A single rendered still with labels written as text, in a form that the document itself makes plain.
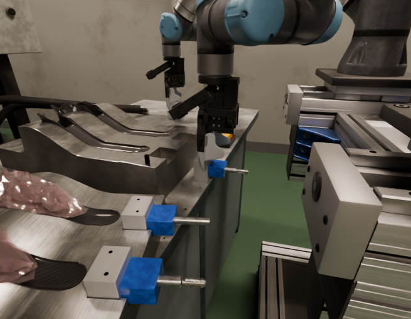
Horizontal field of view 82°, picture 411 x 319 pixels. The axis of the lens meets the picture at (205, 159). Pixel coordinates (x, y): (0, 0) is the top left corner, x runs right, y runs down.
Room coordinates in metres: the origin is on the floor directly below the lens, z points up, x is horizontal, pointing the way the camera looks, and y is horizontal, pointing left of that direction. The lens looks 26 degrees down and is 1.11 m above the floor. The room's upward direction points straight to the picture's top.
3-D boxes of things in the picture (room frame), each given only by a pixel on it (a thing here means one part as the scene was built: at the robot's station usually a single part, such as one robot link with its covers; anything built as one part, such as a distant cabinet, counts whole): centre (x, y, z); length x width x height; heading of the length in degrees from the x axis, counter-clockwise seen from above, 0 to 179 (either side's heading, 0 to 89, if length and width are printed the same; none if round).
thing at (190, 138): (0.58, 0.06, 0.87); 0.05 x 0.05 x 0.04; 69
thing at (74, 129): (0.60, 0.28, 0.92); 0.35 x 0.16 x 0.09; 69
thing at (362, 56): (0.66, -0.43, 1.09); 0.15 x 0.15 x 0.10
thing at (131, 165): (0.62, 0.29, 0.87); 0.50 x 0.26 x 0.14; 69
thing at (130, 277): (0.19, 0.06, 0.86); 0.13 x 0.05 x 0.05; 87
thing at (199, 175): (0.52, -0.04, 0.83); 0.13 x 0.05 x 0.05; 75
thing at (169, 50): (1.07, 0.14, 1.08); 0.08 x 0.08 x 0.05
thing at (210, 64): (0.53, -0.02, 1.07); 0.08 x 0.08 x 0.05
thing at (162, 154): (0.48, 0.10, 0.87); 0.05 x 0.05 x 0.04; 69
